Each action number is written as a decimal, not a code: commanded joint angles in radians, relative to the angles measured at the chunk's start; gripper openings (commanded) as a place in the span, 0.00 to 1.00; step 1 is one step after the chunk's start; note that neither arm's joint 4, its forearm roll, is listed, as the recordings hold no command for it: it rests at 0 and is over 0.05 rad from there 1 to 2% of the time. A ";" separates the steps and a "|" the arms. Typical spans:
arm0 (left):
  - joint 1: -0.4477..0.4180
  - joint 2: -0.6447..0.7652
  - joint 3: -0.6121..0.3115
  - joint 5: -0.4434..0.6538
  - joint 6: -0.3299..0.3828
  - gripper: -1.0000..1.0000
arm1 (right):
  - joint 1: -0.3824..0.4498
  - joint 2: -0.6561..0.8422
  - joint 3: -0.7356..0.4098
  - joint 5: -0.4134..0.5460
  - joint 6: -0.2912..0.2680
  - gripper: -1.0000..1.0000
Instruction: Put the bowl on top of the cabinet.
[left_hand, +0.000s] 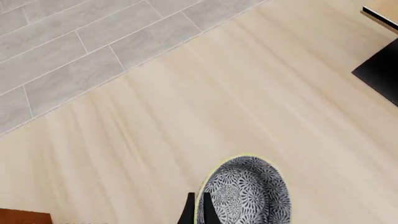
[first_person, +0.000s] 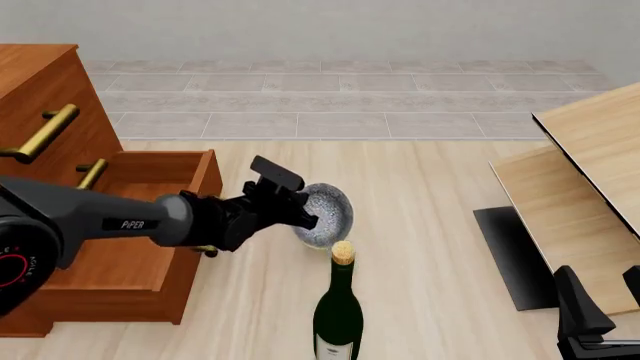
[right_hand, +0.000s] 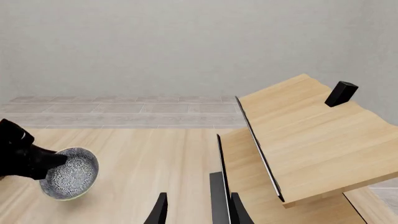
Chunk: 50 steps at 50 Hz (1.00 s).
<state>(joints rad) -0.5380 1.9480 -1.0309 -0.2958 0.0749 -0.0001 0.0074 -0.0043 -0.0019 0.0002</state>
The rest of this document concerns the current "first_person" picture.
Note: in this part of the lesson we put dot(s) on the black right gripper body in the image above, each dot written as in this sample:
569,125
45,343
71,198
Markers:
600,348

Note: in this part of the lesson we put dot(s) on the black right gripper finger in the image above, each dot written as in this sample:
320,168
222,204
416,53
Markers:
580,303
633,279

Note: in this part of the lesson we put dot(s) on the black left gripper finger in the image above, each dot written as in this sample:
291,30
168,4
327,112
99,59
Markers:
305,219
303,194

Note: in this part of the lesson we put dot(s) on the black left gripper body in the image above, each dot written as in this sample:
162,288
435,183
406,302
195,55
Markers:
265,210

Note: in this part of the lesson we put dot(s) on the black speckled bowl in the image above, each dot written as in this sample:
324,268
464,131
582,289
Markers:
327,210

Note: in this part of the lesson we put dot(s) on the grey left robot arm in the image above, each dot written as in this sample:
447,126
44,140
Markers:
85,217

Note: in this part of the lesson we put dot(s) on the wooden cabinet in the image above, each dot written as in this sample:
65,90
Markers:
35,75

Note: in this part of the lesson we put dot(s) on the small black plate on stalk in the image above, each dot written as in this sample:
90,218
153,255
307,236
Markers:
277,173

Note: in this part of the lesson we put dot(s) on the dark green wine bottle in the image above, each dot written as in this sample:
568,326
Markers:
337,315

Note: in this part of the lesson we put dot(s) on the pale wooden wine rack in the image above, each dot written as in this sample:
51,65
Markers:
565,195

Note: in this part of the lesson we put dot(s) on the deep wooden drawer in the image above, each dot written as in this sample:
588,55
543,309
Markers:
125,270

